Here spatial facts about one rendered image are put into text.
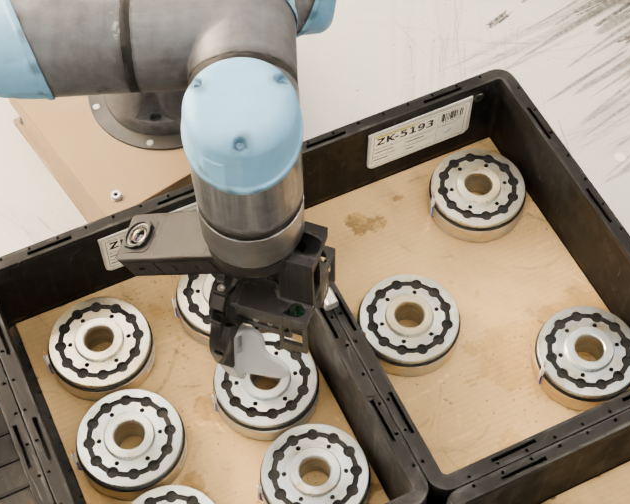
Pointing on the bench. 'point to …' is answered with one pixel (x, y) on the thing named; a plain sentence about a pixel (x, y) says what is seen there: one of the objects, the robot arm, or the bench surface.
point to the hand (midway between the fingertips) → (245, 337)
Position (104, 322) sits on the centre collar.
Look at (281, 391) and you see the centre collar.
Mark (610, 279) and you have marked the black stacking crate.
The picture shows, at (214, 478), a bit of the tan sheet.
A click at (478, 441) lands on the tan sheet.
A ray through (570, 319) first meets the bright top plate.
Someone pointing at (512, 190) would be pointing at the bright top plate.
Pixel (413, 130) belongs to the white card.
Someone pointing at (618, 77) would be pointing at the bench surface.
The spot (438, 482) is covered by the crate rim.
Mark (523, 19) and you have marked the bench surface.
